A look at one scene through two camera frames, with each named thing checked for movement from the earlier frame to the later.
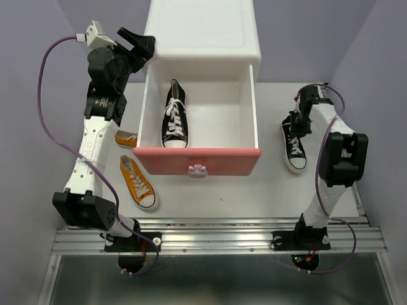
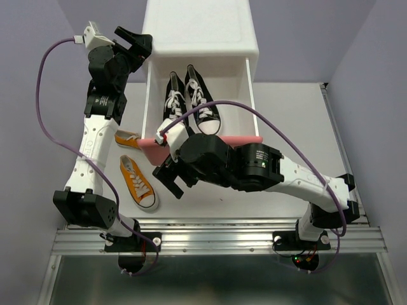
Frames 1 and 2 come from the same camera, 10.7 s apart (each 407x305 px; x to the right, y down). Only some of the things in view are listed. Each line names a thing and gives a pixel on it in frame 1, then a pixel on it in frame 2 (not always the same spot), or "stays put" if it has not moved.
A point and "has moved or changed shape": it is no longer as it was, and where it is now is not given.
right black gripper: x=297 y=131 to x=169 y=169
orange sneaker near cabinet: x=126 y=138 stays put
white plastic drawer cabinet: x=209 y=46 stays put
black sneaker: x=175 y=130 has moved or changed shape
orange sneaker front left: x=140 y=189 stays put
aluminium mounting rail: x=225 y=236 stays put
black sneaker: x=295 y=154 to x=208 y=121
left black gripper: x=142 y=53 stays put
